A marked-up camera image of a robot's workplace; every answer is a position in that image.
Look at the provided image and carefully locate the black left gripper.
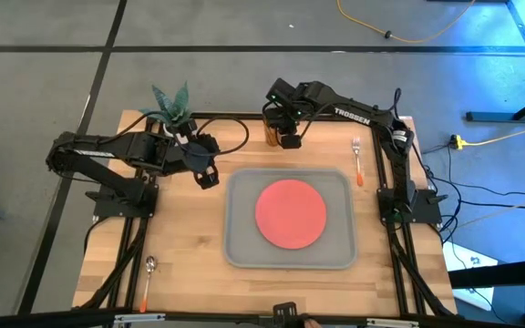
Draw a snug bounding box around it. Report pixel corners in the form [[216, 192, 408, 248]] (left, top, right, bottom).
[[183, 135, 221, 191]]

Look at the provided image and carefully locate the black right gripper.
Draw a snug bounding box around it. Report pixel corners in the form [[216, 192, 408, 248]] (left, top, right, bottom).
[[262, 77, 310, 151]]

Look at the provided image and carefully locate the amber ribbed plastic cup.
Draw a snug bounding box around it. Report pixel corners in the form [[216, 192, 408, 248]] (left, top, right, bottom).
[[264, 118, 286, 148]]

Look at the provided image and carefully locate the red round plate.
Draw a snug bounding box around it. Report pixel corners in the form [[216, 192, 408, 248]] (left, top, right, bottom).
[[254, 179, 328, 251]]

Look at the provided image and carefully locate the grey plastic tray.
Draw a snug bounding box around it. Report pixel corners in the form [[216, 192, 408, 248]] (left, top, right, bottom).
[[222, 167, 358, 271]]

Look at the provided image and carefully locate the metal fork orange handle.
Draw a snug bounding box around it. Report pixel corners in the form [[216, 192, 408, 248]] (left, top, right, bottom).
[[351, 137, 365, 187]]

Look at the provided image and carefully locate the metal spoon orange handle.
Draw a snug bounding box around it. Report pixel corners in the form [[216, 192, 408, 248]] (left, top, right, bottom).
[[139, 255, 159, 313]]

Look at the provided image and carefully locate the green plant in white pot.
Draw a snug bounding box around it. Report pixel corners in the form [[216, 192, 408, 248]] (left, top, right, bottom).
[[139, 81, 191, 142]]

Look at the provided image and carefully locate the black handheld device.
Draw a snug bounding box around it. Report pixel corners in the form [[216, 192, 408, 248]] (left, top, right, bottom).
[[273, 301, 299, 327]]

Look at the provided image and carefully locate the black rig crossbeam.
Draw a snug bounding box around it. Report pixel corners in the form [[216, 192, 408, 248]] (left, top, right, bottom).
[[0, 308, 525, 328]]

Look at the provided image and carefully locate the white paper sheet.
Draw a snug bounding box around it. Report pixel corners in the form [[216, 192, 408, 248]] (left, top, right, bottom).
[[442, 240, 500, 312]]

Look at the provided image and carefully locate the black rig beam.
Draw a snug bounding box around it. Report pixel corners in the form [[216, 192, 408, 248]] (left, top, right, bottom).
[[448, 257, 525, 289]]

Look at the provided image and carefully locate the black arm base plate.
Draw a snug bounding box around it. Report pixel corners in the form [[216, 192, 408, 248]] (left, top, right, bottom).
[[92, 180, 160, 220], [377, 187, 444, 225]]

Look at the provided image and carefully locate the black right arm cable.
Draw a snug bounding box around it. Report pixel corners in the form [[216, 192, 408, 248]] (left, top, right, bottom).
[[392, 87, 404, 122]]

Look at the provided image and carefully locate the black aluminium table frame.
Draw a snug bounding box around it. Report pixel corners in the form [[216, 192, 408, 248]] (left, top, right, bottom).
[[75, 111, 458, 320]]

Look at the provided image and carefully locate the yellow cable with black connector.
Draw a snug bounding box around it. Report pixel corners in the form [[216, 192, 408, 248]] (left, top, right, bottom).
[[336, 0, 477, 46]]

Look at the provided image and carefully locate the silver metal bracket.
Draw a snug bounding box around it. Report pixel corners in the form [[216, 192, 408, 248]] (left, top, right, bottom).
[[365, 318, 421, 328], [113, 313, 166, 325]]

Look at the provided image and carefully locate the yellow extension cord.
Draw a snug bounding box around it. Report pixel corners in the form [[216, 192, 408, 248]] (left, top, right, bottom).
[[448, 118, 525, 151]]

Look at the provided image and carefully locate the blue metal table frame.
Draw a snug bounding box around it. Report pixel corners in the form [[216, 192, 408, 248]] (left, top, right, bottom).
[[465, 0, 525, 124]]

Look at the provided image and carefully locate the black floor cable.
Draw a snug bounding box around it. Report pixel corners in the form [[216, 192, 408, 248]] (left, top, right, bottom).
[[460, 199, 525, 211], [442, 179, 525, 198]]

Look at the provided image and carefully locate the beige floor cable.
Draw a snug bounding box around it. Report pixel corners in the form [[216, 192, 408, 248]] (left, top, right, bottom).
[[453, 189, 525, 230]]

